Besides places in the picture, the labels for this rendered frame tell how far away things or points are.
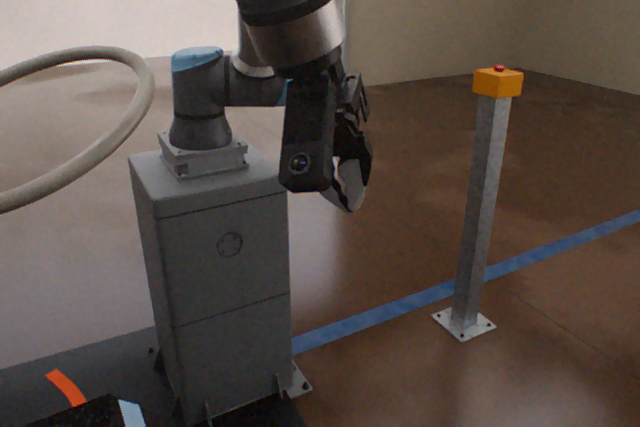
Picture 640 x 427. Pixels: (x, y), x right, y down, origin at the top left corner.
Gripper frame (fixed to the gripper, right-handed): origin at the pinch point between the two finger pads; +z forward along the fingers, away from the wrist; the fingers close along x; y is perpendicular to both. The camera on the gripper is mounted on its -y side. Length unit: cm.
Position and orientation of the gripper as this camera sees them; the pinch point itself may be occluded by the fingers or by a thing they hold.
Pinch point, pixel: (348, 208)
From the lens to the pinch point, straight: 60.8
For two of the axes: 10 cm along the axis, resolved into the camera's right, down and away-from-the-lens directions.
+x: -9.4, 0.6, 3.4
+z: 2.7, 7.3, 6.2
